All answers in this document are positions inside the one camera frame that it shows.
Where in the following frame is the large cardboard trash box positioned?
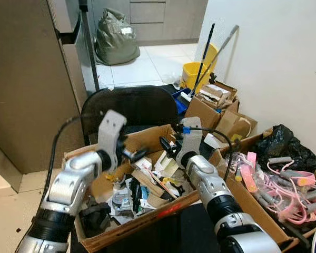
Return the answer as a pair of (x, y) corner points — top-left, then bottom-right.
(63, 124), (228, 253)

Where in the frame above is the black chair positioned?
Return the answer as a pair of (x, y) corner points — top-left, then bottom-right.
(80, 85), (180, 146)

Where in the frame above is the blue dustpan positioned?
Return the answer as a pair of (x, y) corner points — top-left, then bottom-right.
(171, 86), (193, 114)

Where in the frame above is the small open cardboard box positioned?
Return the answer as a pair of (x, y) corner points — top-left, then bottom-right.
(186, 81), (239, 130)

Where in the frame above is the black crumpled object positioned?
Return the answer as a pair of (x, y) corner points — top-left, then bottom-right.
(78, 202), (112, 238)

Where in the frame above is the yellow mop bucket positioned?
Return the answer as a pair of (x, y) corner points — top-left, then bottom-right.
(180, 44), (220, 91)

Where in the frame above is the olive garbage bag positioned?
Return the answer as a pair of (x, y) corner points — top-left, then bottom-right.
(94, 7), (142, 66)

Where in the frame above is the black pole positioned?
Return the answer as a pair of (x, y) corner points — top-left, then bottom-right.
(78, 0), (101, 93)

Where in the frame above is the black plastic bag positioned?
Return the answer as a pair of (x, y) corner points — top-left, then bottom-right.
(253, 124), (316, 172)

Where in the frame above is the grey refrigerator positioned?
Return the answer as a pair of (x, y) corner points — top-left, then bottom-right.
(0, 0), (91, 175)

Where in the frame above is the grey kitchen cabinet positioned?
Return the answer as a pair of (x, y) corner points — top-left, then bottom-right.
(90, 0), (209, 46)

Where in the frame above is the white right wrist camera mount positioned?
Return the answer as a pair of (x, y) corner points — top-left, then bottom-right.
(176, 131), (204, 170)

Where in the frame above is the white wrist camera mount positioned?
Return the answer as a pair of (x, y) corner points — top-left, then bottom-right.
(97, 110), (127, 172)
(176, 131), (204, 170)

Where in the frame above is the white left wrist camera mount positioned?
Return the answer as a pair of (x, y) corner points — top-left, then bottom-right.
(97, 110), (127, 172)

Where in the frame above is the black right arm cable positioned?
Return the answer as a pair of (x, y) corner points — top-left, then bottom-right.
(181, 125), (233, 180)

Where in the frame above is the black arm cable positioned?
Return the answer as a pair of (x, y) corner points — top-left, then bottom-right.
(181, 125), (233, 180)
(42, 113), (104, 212)

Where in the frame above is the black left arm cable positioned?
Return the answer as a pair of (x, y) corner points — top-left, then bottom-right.
(42, 113), (104, 212)

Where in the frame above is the pink strap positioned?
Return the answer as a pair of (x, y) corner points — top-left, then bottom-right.
(239, 151), (259, 193)

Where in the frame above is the black mop handle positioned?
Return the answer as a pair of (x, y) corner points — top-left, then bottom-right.
(192, 23), (216, 96)

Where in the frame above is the cardboard box with cables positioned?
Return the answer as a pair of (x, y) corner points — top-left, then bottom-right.
(215, 132), (316, 252)

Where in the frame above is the grey mop handle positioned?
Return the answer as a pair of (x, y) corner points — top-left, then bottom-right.
(197, 25), (241, 93)

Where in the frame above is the pink cable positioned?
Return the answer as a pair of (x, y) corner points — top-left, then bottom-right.
(255, 163), (316, 219)

